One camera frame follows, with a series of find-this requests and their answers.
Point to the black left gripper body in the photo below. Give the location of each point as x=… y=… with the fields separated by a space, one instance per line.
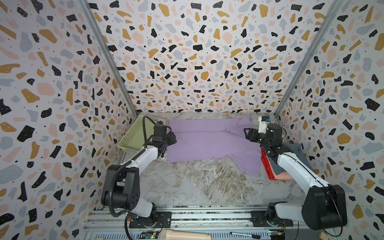
x=169 y=139

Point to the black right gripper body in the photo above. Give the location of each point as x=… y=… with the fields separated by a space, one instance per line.
x=250 y=134

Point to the lilac t-shirt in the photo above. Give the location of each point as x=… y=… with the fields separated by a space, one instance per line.
x=215 y=139

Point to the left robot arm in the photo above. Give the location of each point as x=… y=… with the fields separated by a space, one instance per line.
x=121 y=191

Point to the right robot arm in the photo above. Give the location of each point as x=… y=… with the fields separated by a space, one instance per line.
x=325 y=204

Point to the red folded t-shirt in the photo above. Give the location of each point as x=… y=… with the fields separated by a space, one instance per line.
x=267 y=166

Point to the light green plastic basket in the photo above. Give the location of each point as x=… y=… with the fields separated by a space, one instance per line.
x=133 y=140

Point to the pink folded t-shirt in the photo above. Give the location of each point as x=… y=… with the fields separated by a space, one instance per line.
x=281 y=176

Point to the beige cylinder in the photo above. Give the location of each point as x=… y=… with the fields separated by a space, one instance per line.
x=178 y=235

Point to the small wooden block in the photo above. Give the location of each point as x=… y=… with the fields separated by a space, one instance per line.
x=323 y=236

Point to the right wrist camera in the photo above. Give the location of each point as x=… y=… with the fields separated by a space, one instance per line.
x=263 y=124

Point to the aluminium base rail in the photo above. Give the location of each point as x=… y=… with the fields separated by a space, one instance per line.
x=217 y=221

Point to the aluminium corner post right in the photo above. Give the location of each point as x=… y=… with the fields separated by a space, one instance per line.
x=331 y=14

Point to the aluminium corner post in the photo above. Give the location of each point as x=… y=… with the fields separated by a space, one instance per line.
x=89 y=17
x=331 y=14

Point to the aluminium corner post left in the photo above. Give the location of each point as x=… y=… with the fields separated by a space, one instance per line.
x=89 y=17

